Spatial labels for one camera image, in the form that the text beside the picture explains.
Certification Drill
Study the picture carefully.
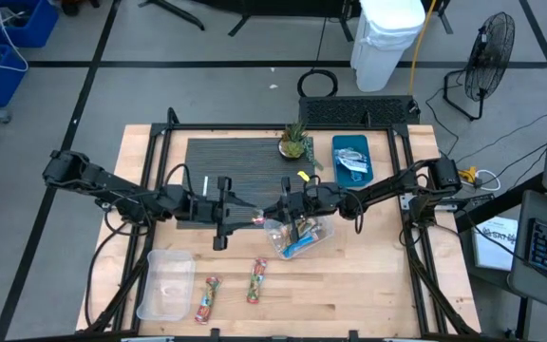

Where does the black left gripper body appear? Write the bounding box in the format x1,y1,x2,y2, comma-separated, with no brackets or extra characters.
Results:
187,176,235,252

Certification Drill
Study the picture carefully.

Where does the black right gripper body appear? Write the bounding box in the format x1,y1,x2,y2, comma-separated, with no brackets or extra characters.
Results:
280,176,349,243

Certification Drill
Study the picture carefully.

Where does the teal plastic bin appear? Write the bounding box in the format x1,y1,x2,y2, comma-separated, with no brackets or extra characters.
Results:
331,134,375,188

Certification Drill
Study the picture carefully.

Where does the dark striped placemat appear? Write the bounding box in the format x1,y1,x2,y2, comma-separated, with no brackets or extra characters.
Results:
177,137,316,230

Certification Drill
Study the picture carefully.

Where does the potted succulent plant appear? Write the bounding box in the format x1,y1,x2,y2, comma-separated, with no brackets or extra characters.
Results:
277,121,325,171

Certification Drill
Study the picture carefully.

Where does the clear plastic container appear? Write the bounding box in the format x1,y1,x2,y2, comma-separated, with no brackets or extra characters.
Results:
136,249,197,322

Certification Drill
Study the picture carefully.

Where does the black perforated case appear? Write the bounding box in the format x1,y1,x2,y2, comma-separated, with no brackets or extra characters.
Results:
297,95,421,126

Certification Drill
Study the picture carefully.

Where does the yellow power plug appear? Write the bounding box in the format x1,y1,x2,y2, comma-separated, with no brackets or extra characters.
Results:
458,165,478,184

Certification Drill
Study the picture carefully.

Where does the white trash bin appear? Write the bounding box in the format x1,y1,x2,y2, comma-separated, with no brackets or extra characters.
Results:
349,0,426,93

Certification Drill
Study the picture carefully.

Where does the white printed sign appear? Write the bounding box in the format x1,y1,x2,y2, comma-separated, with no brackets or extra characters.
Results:
471,216,519,272

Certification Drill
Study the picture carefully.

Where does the black partition curtain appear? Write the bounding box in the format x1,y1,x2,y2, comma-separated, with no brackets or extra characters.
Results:
138,0,455,43

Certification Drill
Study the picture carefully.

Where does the black floor fan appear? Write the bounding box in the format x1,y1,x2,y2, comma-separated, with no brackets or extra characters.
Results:
442,11,517,122

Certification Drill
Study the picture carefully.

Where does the clear bin with handle holes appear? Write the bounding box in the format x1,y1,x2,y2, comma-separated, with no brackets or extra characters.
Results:
262,216,335,261

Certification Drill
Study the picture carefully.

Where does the coiled black cable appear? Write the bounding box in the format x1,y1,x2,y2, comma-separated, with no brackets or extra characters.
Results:
296,68,339,99

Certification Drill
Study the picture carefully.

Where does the yellow hanging cable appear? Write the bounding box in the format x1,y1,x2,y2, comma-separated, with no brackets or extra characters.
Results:
406,0,439,95

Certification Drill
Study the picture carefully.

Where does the white cable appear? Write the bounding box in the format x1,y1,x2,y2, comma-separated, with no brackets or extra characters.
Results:
0,0,30,73

